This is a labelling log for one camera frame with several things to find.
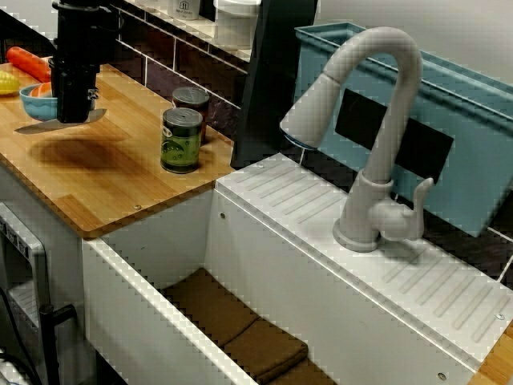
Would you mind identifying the yellow toy corn cob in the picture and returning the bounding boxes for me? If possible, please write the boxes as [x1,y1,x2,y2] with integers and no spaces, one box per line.
[0,71,21,96]

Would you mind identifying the black clamp bar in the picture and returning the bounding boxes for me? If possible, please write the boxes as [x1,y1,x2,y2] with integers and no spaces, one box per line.
[38,303,77,385]

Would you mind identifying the green glass jar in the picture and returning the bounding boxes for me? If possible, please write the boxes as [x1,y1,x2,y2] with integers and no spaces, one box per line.
[160,107,204,174]

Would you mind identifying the white toy sink unit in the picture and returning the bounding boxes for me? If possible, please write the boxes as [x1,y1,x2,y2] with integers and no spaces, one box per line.
[82,154,513,385]

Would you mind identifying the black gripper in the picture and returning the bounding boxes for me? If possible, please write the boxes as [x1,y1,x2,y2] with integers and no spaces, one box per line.
[50,59,100,124]

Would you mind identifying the orange red toy carrot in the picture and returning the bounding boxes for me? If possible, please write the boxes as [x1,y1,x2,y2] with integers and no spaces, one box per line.
[6,47,53,83]

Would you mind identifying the dark lidded jar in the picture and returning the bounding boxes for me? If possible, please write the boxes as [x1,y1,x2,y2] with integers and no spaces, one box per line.
[172,87,211,144]

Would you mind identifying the teal plastic bin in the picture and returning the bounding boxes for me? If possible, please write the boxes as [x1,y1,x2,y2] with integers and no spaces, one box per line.
[294,22,513,238]

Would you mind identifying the brown folded cloth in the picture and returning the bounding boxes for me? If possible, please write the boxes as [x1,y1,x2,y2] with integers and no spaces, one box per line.
[162,267,337,385]

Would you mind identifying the white labelled canister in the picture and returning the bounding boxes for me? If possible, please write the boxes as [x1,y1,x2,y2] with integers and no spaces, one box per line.
[172,0,201,20]

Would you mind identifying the plain white jar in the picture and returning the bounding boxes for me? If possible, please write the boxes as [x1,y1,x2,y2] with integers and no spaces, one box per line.
[213,0,262,50]

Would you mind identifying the black upright post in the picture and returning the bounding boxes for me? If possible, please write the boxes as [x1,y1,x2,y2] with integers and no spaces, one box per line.
[231,0,321,169]

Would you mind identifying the salmon sushi toy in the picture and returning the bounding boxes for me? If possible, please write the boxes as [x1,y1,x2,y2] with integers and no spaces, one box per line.
[30,82,55,99]

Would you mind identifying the grey toy faucet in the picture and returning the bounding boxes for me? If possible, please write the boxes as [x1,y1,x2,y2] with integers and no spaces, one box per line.
[279,26,436,253]

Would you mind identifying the light blue bowl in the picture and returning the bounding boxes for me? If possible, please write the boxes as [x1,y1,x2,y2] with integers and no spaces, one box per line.
[18,83,97,123]

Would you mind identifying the grey toy dishwasher front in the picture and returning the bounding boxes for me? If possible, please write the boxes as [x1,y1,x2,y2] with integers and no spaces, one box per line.
[0,202,51,385]

